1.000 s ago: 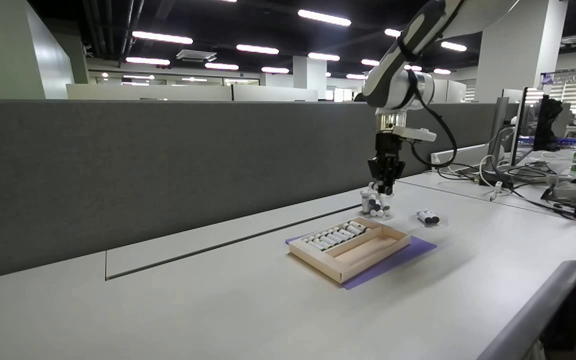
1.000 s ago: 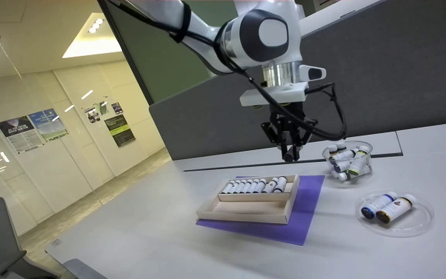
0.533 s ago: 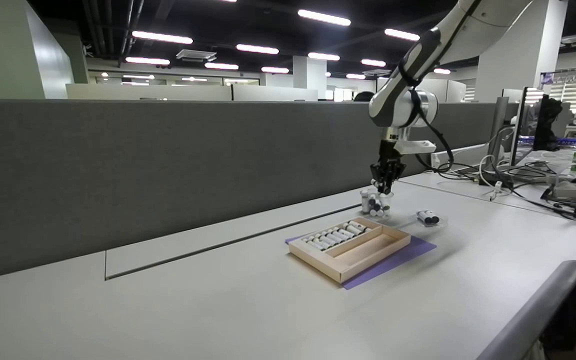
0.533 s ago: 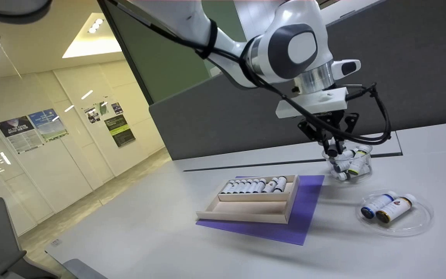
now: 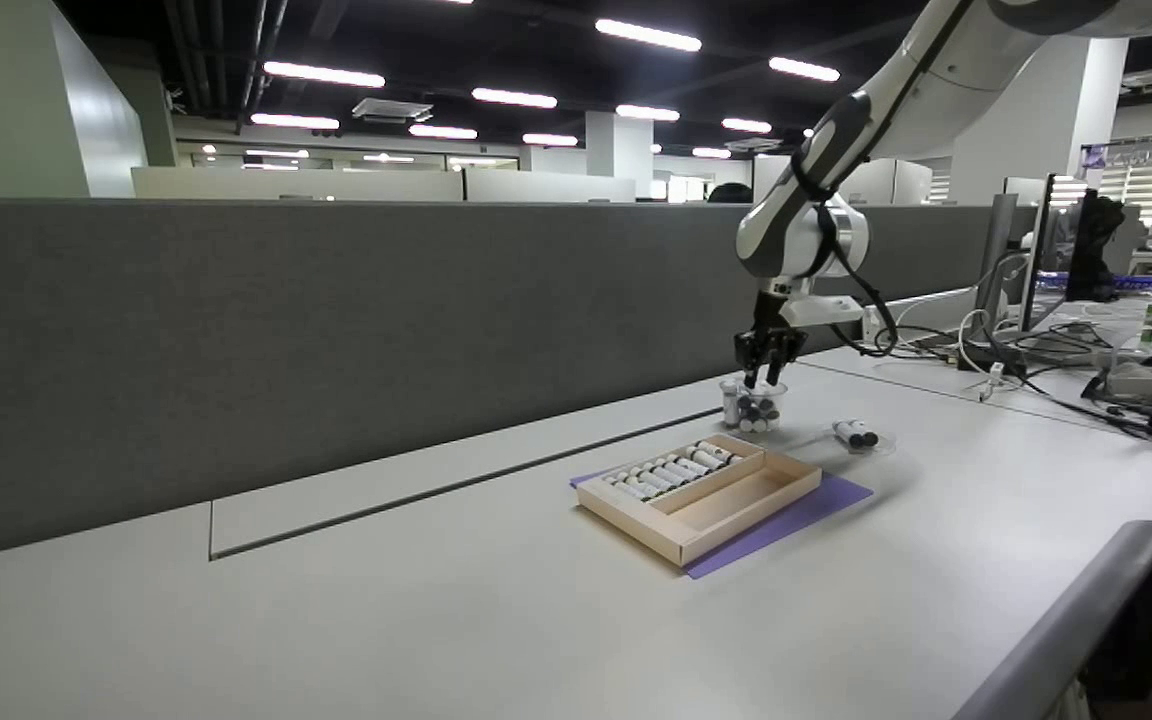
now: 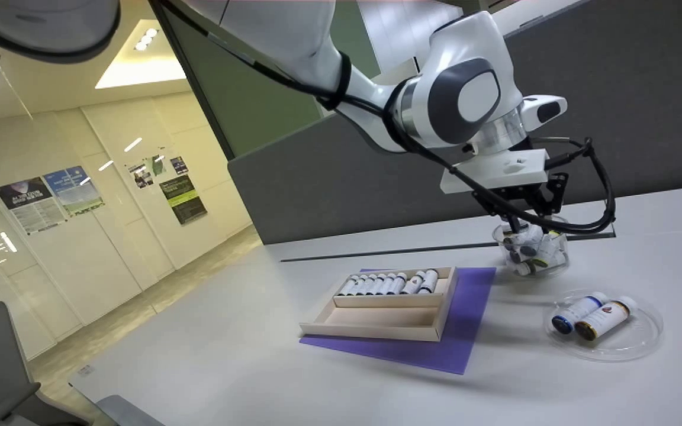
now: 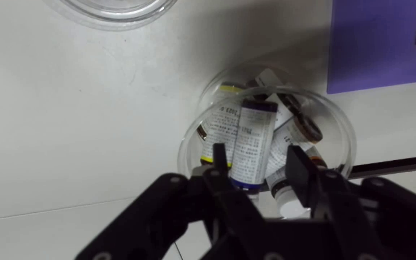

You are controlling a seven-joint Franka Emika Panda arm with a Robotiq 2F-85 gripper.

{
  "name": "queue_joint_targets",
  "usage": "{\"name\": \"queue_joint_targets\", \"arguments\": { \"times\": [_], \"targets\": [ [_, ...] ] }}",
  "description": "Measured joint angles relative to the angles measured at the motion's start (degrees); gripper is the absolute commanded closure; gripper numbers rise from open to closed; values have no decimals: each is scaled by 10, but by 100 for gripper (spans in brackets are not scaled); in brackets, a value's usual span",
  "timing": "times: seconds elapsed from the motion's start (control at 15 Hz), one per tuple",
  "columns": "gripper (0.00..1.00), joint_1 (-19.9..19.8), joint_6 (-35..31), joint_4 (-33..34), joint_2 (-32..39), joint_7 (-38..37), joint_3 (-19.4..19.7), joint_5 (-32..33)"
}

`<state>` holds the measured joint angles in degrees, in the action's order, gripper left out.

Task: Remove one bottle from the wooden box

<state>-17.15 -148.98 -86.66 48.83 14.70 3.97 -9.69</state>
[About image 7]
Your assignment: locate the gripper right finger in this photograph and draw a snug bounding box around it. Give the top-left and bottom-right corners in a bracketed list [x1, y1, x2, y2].
[285, 144, 416, 260]

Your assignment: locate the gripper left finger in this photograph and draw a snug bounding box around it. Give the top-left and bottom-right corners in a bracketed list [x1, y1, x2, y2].
[74, 143, 266, 260]

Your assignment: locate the small bottle with white cap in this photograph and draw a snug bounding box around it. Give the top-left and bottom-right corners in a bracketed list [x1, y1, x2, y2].
[266, 146, 328, 219]

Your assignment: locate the small bottle with brown cap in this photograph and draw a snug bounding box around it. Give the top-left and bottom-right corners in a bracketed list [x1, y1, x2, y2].
[265, 115, 324, 178]

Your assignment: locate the small bottle with blue bands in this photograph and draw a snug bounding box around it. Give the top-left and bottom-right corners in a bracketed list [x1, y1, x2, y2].
[228, 99, 279, 200]

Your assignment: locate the small bottle with yellow bands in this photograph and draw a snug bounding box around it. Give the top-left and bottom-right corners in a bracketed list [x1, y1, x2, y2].
[196, 82, 247, 170]

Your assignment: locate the small brown glass bottle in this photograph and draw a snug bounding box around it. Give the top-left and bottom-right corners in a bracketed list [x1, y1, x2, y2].
[254, 68, 304, 127]

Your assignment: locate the purple box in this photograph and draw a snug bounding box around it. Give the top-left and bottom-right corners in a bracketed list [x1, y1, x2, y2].
[326, 0, 416, 95]

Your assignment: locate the clear glass bowl with bottles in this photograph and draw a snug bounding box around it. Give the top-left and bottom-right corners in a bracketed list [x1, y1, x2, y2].
[177, 61, 357, 221]

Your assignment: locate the empty clear glass bowl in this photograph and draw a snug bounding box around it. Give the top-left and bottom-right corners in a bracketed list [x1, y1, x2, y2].
[42, 0, 179, 31]

